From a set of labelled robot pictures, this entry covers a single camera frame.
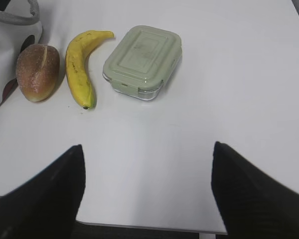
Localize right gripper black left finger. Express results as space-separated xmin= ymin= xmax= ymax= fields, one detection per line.
xmin=0 ymin=145 xmax=85 ymax=239

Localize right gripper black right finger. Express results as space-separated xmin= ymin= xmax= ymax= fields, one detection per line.
xmin=211 ymin=142 xmax=299 ymax=239

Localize brown bread roll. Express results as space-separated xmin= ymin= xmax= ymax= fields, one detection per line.
xmin=16 ymin=44 xmax=60 ymax=102

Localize yellow banana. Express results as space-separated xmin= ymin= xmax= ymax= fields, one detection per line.
xmin=65 ymin=30 xmax=115 ymax=110

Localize green lid glass container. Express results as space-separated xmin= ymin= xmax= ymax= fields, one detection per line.
xmin=103 ymin=25 xmax=182 ymax=101

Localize navy and white lunch bag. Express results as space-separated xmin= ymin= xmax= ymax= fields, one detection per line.
xmin=0 ymin=0 xmax=43 ymax=105

